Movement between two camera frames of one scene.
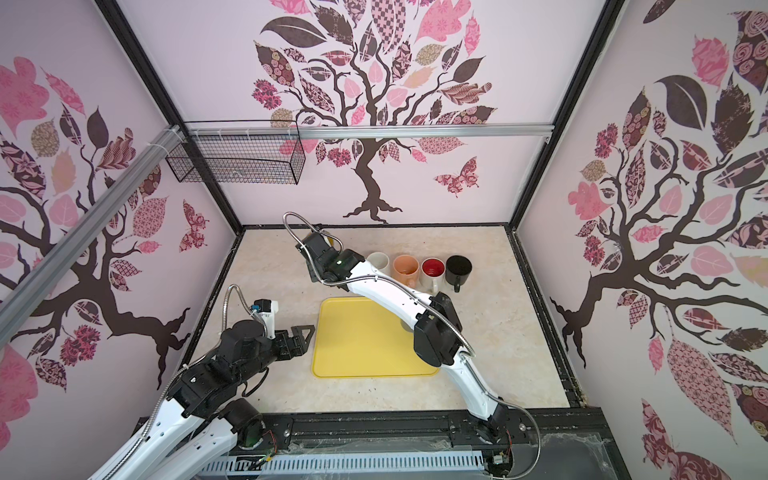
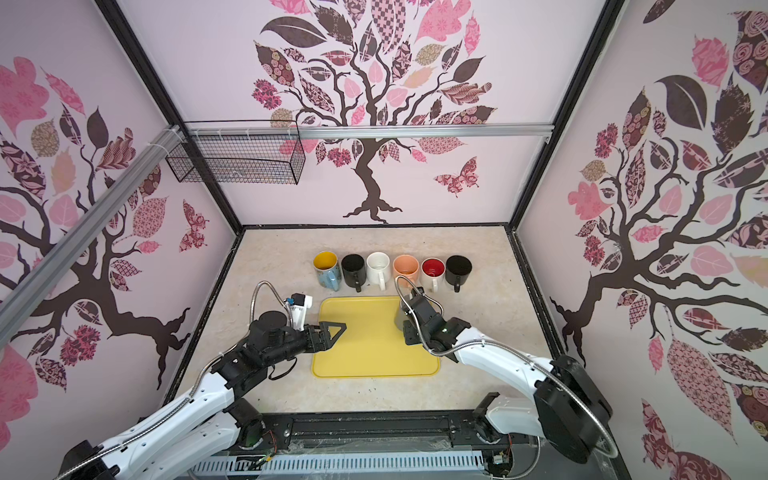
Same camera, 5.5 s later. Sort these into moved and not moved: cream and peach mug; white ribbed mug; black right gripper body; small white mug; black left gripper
Moved: black left gripper; black right gripper body
Not moved: cream and peach mug; small white mug; white ribbed mug
